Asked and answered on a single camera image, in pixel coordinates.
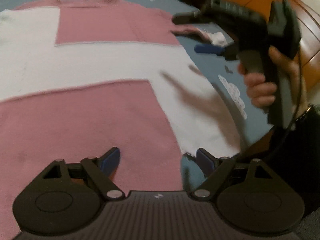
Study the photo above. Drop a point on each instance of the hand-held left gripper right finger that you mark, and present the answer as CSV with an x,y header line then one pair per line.
x,y
206,161

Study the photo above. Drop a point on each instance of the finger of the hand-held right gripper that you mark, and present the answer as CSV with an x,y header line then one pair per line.
x,y
207,49
192,18

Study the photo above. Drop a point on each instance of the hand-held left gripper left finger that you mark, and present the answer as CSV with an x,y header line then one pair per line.
x,y
111,160

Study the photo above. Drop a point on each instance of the pink and white knit sweater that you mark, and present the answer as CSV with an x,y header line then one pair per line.
x,y
100,67

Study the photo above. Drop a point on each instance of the person's right forearm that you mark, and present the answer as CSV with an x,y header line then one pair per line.
x,y
300,155

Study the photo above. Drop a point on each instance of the person's right hand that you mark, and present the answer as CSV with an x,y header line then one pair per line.
x,y
260,92

